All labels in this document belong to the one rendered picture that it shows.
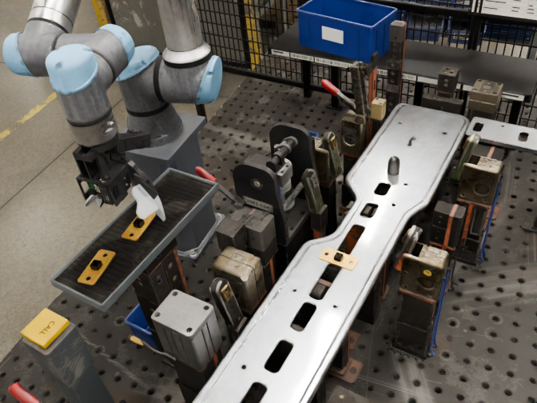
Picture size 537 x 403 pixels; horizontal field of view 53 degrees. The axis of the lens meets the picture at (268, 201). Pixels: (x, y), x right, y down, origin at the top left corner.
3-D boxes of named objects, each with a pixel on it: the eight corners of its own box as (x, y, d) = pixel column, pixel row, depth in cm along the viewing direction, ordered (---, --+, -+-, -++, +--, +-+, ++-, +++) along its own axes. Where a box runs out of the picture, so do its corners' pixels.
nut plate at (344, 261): (359, 259, 119) (359, 256, 118) (352, 271, 116) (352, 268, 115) (325, 247, 122) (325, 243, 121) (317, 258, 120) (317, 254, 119)
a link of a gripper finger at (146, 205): (151, 237, 101) (116, 202, 98) (166, 216, 105) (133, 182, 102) (161, 233, 99) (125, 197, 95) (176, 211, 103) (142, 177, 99)
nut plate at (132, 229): (137, 241, 106) (135, 237, 106) (121, 237, 108) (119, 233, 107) (157, 213, 112) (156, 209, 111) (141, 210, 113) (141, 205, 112)
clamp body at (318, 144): (332, 256, 160) (330, 157, 135) (298, 244, 165) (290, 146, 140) (344, 236, 166) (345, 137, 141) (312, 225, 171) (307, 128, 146)
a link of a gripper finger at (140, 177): (144, 205, 102) (111, 172, 99) (149, 199, 103) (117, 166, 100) (158, 197, 99) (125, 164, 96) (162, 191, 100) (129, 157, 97)
